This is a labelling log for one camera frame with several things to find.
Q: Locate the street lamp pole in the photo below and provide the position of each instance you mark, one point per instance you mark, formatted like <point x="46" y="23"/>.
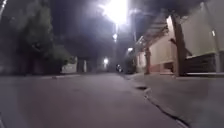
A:
<point x="115" y="40"/>

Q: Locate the grey asphalt road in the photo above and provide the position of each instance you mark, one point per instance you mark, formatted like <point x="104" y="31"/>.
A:
<point x="83" y="100"/>

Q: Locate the building with wooden canopy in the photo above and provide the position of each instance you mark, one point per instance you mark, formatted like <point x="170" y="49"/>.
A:
<point x="186" y="46"/>

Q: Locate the dark tree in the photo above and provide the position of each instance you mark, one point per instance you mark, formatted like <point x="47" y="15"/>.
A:
<point x="36" y="40"/>

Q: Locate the grey concrete pavement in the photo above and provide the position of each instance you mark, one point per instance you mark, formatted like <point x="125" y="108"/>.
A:
<point x="193" y="96"/>

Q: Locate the white wall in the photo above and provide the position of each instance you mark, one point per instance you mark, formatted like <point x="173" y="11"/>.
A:
<point x="69" y="67"/>

